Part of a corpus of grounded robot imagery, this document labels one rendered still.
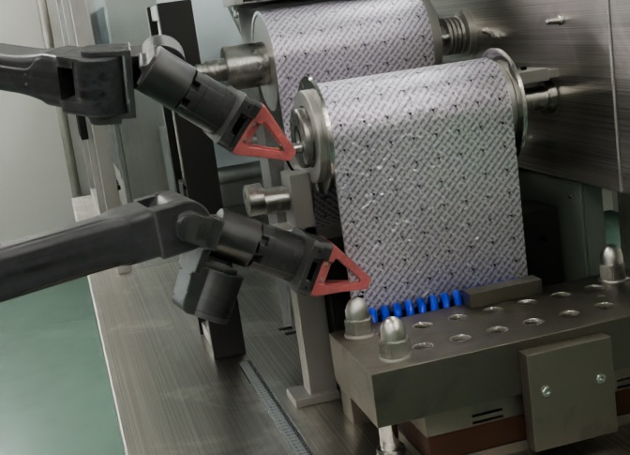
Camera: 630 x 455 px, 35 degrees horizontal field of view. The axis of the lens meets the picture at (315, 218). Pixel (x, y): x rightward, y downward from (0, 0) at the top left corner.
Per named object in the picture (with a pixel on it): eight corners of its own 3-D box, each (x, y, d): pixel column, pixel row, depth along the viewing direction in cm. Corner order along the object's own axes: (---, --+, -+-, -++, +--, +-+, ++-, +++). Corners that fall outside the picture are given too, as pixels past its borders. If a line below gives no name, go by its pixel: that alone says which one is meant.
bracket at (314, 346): (284, 398, 136) (251, 175, 130) (329, 387, 137) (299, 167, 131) (292, 410, 131) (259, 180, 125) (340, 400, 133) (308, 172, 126)
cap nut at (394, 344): (374, 355, 109) (369, 315, 108) (406, 348, 110) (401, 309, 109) (385, 365, 106) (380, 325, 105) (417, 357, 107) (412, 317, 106)
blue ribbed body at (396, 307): (363, 332, 124) (360, 305, 123) (522, 297, 129) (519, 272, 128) (372, 341, 120) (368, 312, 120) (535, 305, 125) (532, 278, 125)
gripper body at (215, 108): (230, 152, 115) (174, 119, 112) (214, 137, 125) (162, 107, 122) (260, 103, 115) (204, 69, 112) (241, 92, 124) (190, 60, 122)
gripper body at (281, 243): (309, 298, 116) (251, 279, 114) (289, 279, 126) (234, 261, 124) (329, 245, 116) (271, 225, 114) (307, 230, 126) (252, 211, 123)
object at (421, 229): (353, 324, 124) (335, 176, 120) (527, 286, 129) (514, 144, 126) (354, 325, 124) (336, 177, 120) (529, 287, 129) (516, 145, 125)
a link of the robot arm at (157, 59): (126, 89, 113) (153, 47, 112) (126, 73, 119) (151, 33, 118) (178, 120, 115) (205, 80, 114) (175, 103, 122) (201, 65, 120)
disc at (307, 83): (306, 186, 133) (291, 74, 130) (309, 186, 133) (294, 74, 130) (337, 203, 119) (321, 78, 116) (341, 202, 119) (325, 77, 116)
